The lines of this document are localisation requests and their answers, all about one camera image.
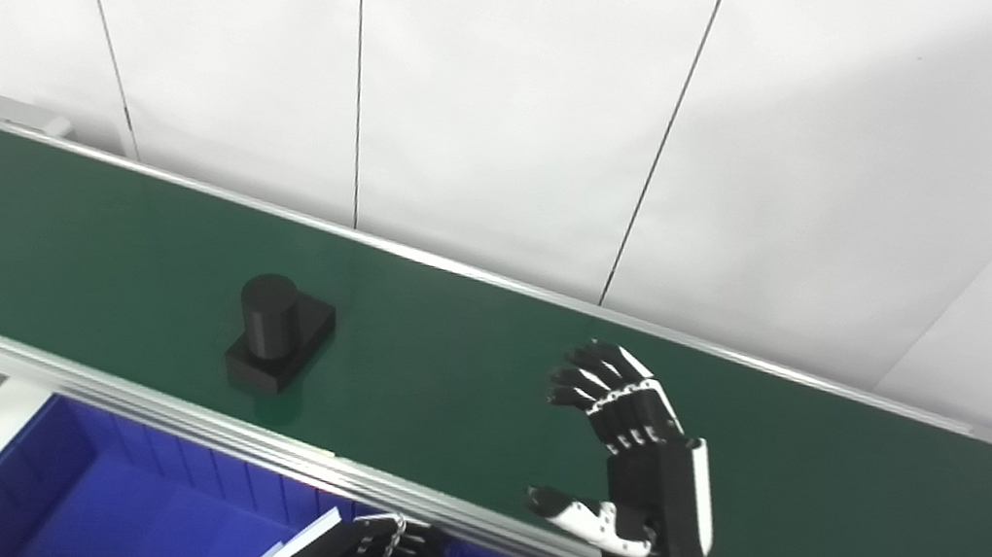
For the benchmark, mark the black cylinder block part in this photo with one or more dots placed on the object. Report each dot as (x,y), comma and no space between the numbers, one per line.
(271,333)

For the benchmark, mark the green conveyor belt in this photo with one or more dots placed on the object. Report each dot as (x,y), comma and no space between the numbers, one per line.
(447,340)

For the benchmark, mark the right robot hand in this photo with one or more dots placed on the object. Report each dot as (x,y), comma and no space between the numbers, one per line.
(655,499)

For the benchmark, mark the blue bin with white parts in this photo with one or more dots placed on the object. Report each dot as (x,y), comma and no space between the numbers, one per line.
(108,506)

